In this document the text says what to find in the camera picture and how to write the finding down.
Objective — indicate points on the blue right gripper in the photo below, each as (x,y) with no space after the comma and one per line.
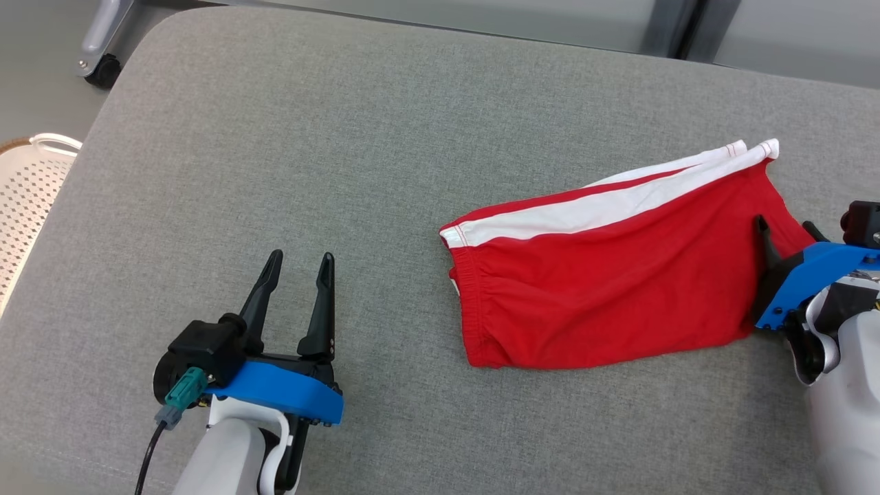
(804,275)

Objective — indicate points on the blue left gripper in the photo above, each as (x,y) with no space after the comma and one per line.
(282,388)

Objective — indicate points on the red shorts with white stripe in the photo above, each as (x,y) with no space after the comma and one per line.
(605,289)

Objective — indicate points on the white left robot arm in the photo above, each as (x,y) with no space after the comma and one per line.
(234,454)

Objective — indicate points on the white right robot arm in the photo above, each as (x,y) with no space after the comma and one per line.
(845,399)

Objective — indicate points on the white perforated laundry basket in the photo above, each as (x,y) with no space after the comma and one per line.
(27,206)

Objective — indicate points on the grey partition leg with caster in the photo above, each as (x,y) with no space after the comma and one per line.
(103,41)

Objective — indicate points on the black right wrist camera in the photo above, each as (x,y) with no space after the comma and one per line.
(863,223)

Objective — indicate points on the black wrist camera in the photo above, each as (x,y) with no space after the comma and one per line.
(863,223)
(203,350)

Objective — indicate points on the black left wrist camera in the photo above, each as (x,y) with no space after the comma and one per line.
(203,350)

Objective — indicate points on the grey partition post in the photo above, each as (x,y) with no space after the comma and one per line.
(687,27)

